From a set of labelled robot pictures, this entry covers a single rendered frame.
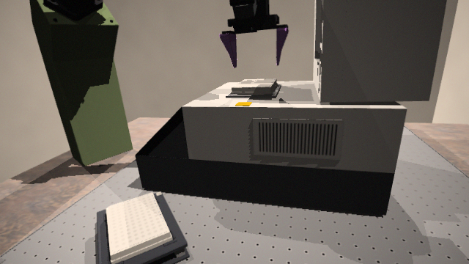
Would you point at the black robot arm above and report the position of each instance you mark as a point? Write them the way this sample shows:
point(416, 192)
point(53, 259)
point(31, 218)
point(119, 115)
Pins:
point(78, 9)

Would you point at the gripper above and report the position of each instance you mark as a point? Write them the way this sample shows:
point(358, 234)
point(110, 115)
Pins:
point(253, 24)

